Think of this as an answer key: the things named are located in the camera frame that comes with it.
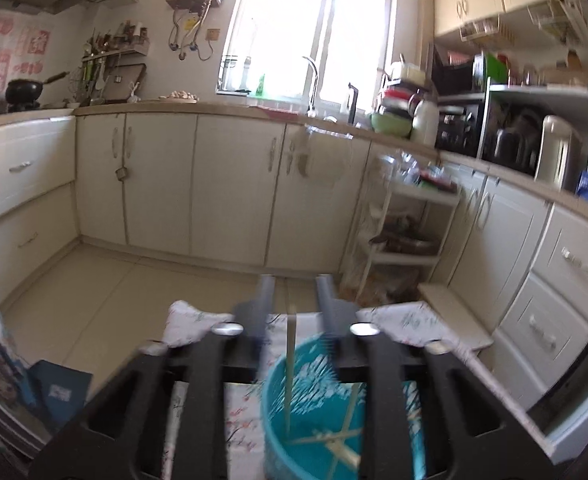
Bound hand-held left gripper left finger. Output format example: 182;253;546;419
28;274;277;480

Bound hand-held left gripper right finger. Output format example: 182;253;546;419
315;274;557;480

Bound wooden chopstick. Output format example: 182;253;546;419
324;437;362;468
289;430;362;448
326;382;365;480

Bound teal perforated bucket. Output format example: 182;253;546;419
263;335;427;480

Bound pan with glass lid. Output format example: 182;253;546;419
369;217;437;256

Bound cream cabinet with tall doors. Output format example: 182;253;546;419
75;110;375;271

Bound wooden step stool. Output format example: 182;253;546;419
418;282;495;352

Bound white tiered shelf rack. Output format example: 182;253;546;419
346;152;462;311

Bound white door-hung bag holder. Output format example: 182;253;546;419
294;122;369;188

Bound crumpled plastic bag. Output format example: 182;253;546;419
379;150;422;183

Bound red green packet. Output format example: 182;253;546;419
419;165;462;193

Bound green bowl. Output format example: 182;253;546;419
370;111;415;139

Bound cream cabinet with small drawers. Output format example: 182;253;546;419
439;152;588;413

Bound beige kitchen countertop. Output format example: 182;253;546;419
0;100;588;231

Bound black faucet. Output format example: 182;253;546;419
346;82;361;126

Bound white thermos jug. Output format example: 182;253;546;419
411;100;441;148

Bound stack of dishes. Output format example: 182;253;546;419
374;60;427;116

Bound silver faucet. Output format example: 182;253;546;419
301;56;321;117

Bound plate of garlic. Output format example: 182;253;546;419
158;90;201;104

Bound blue folder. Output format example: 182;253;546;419
26;359;94;433

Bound black kettle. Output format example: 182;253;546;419
494;127;535;173

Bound grey tray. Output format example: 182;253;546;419
104;63;147;103

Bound cream cabinet with wide drawers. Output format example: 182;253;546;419
0;115;80;306

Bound white electric thermo pot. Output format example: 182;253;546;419
534;115;583;192

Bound white door panel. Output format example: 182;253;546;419
544;370;588;463

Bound kitchen window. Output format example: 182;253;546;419
216;0;397;108

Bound green board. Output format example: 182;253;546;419
483;52;511;87

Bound metal counter shelf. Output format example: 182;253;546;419
436;82;588;193

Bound black wok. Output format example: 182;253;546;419
5;71;70;111

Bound water heater hoses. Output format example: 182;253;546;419
168;2;215;63

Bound wall utensil rack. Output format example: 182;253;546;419
81;20;151;106

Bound hanging wire dish rack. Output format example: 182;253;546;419
459;0;588;43

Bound pink wall poster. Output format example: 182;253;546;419
0;12;54;111

